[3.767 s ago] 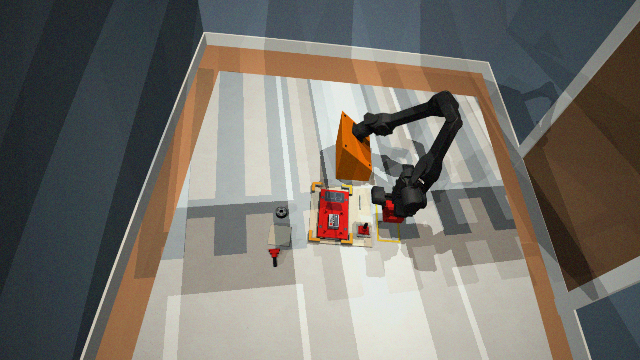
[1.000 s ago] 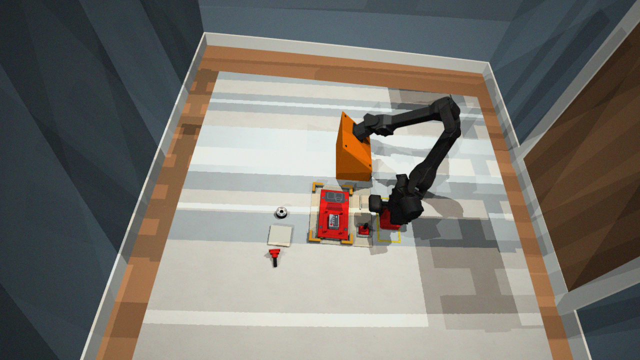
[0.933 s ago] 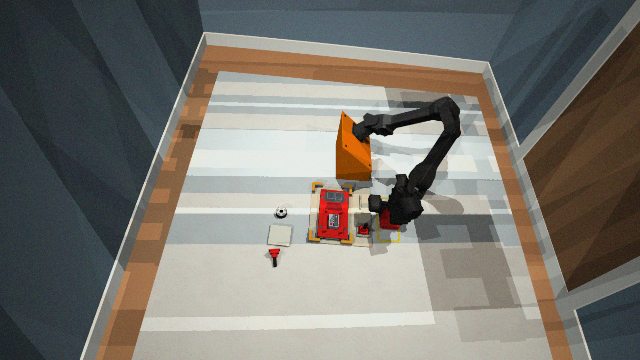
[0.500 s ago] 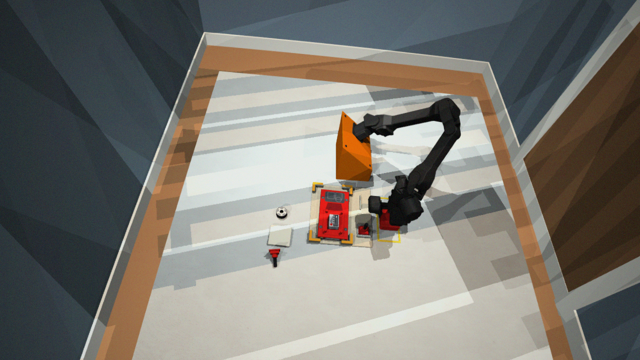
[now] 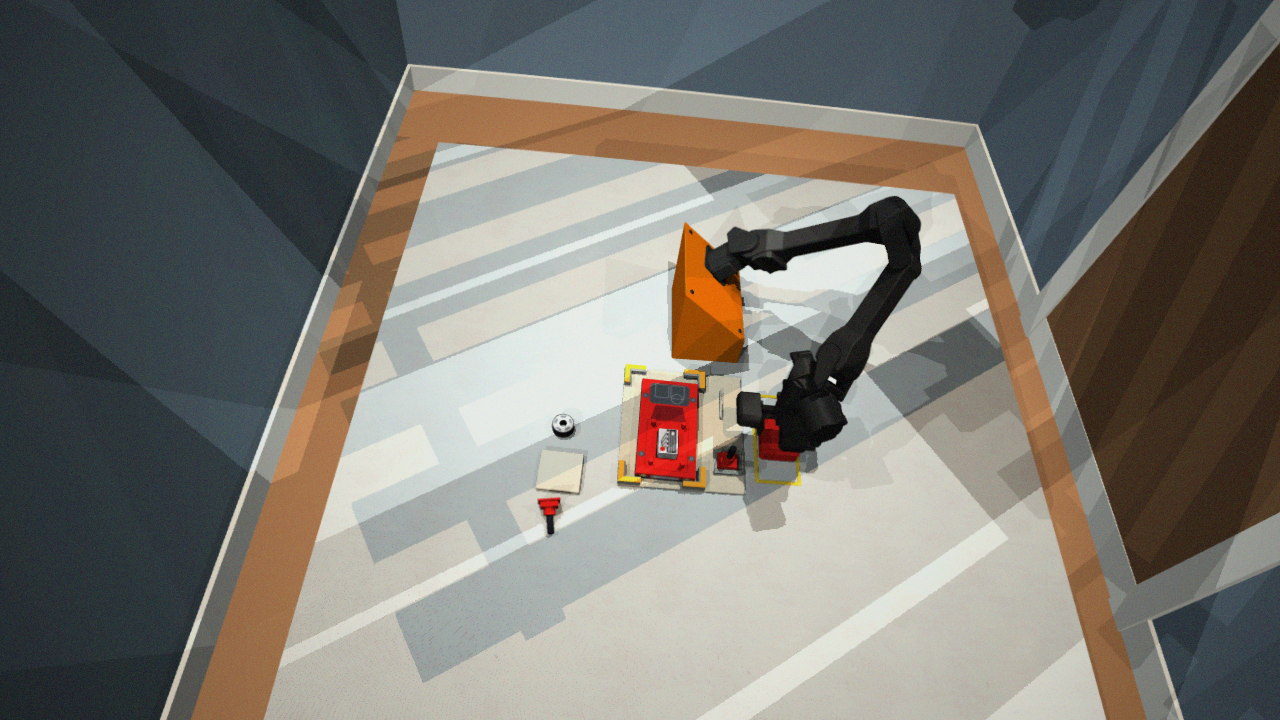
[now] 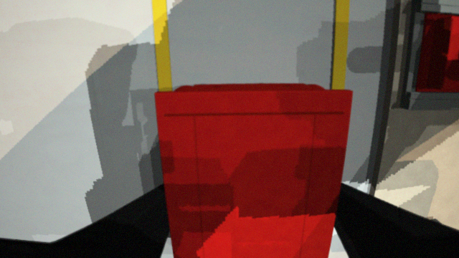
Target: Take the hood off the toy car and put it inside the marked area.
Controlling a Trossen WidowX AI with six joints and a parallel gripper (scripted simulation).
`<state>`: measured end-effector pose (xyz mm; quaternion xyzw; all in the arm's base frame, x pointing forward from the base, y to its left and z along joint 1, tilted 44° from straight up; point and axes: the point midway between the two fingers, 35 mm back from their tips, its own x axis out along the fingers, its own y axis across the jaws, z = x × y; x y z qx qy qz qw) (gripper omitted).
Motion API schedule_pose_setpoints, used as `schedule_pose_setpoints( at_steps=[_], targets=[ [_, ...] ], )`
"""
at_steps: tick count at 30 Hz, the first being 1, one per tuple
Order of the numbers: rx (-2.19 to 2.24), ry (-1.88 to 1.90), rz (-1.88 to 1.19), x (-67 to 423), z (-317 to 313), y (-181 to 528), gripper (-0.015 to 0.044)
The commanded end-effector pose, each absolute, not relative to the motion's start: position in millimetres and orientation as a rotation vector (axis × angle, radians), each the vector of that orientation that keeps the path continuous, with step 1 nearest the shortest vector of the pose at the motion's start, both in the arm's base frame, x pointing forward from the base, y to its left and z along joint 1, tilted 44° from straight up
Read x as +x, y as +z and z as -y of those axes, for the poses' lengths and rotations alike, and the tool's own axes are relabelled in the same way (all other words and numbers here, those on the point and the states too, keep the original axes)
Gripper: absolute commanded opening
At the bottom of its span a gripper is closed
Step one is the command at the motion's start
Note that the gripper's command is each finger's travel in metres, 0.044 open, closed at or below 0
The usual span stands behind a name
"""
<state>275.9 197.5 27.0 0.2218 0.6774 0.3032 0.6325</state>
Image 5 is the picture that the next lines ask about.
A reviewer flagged black and silver toy wheel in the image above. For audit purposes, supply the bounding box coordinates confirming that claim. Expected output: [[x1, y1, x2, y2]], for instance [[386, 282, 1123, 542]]
[[552, 414, 573, 438]]

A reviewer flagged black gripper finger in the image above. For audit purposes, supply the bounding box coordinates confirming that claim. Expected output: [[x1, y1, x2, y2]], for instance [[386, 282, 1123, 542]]
[[750, 400, 765, 436]]

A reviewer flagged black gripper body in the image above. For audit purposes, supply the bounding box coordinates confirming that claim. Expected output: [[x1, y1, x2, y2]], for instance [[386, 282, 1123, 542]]
[[736, 379, 797, 428]]

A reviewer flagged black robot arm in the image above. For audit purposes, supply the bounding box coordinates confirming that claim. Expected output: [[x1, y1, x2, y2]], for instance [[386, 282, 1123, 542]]
[[704, 196, 922, 454]]

